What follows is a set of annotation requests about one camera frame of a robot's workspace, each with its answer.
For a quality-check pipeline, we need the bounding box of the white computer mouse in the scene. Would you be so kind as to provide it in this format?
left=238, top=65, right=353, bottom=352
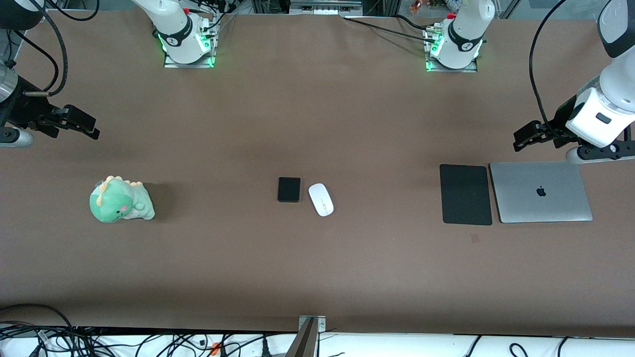
left=308, top=183, right=334, bottom=217

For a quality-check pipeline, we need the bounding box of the black mouse pad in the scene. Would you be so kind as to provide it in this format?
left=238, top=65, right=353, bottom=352
left=440, top=164, right=493, bottom=226

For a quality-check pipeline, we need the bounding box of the silver closed laptop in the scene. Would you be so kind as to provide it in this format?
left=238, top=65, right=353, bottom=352
left=490, top=161, right=594, bottom=224

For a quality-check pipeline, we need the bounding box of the green dinosaur plush toy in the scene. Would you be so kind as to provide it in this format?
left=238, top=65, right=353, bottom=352
left=89, top=176, right=155, bottom=224

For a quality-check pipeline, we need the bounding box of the white power strip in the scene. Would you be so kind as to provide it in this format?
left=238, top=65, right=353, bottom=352
left=290, top=0, right=363, bottom=15

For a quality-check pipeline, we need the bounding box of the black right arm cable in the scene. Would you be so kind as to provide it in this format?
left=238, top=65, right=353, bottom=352
left=10, top=0, right=100, bottom=96

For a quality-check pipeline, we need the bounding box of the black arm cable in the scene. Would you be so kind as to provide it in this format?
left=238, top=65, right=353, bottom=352
left=529, top=0, right=569, bottom=127
left=10, top=0, right=100, bottom=96

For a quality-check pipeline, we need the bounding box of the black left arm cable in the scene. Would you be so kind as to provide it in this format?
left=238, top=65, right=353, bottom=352
left=529, top=0, right=569, bottom=127

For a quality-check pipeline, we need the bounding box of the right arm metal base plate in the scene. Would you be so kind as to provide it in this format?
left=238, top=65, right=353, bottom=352
left=164, top=35, right=215, bottom=68

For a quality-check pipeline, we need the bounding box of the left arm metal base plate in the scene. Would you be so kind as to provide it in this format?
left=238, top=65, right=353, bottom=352
left=426, top=30, right=478, bottom=73

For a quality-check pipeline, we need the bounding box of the black cable on table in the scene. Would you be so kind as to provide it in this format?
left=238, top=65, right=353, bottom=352
left=342, top=15, right=440, bottom=44

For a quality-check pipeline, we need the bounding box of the tangled black cable bundle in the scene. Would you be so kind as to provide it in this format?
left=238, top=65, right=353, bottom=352
left=0, top=303, right=298, bottom=357

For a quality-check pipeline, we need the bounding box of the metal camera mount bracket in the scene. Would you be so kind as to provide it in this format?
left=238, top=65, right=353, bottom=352
left=285, top=315, right=327, bottom=357

